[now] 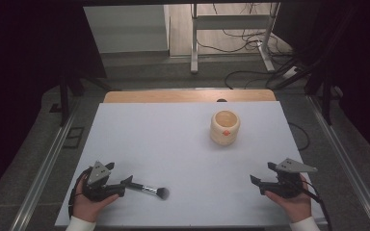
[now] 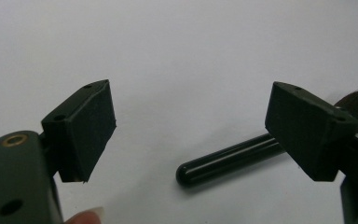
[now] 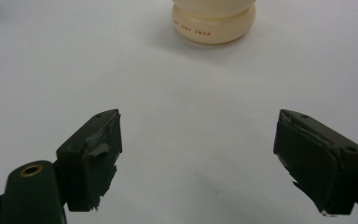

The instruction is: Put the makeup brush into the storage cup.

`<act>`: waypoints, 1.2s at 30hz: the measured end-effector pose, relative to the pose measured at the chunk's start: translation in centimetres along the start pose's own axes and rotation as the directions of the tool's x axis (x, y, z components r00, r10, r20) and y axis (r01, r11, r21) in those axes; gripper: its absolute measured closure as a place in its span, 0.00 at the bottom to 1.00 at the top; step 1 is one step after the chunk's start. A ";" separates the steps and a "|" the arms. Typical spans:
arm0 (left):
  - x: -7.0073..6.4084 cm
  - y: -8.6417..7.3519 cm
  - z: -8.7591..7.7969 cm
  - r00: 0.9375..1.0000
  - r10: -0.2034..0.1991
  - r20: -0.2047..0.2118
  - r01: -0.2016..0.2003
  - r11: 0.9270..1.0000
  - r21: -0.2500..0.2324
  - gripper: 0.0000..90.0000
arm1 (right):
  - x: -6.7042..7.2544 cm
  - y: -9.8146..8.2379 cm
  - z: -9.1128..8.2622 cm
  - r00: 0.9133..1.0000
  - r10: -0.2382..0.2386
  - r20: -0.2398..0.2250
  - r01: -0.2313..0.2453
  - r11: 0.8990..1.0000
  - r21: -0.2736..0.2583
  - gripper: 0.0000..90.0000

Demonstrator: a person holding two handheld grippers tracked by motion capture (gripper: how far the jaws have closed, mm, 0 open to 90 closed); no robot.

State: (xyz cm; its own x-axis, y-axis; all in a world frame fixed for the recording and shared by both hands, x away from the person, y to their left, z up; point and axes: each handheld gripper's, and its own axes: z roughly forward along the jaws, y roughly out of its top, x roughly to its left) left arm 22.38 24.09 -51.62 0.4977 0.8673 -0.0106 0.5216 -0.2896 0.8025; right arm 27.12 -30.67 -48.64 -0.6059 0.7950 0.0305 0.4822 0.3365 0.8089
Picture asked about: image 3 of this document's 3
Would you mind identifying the cream round container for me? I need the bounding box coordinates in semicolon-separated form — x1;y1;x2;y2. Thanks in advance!
171;0;257;45

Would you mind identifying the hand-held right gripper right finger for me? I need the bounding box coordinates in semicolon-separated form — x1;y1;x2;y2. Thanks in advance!
273;108;358;217

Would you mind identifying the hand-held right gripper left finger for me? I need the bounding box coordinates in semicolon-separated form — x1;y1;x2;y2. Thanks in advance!
55;108;123;213

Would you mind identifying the white table mat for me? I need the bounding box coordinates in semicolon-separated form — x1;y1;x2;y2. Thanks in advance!
0;0;358;224

